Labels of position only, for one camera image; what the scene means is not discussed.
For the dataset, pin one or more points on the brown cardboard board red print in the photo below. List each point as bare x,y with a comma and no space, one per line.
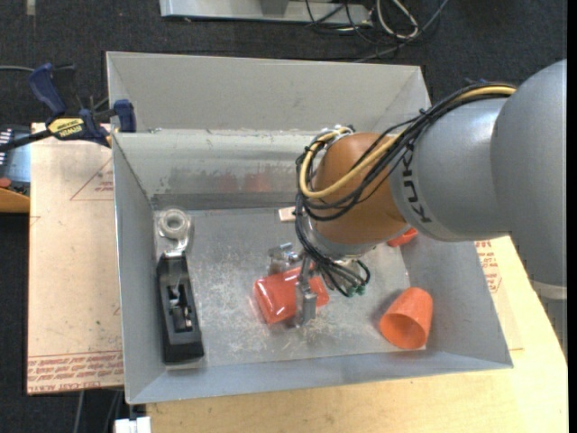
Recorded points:
72,264

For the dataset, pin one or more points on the clear glass jar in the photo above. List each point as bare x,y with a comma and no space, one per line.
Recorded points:
173,228

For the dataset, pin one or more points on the grey metal bin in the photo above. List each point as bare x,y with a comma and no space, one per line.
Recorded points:
252,106

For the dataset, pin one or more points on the small pale flat block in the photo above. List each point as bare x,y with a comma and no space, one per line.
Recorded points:
286,214

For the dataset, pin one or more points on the black stapler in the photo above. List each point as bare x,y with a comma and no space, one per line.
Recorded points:
180,309

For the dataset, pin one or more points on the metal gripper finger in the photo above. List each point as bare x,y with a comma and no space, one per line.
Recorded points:
282,258
307,307

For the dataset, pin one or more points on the orange plastic cup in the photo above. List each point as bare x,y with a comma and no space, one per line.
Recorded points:
405,320
402,238
277,296

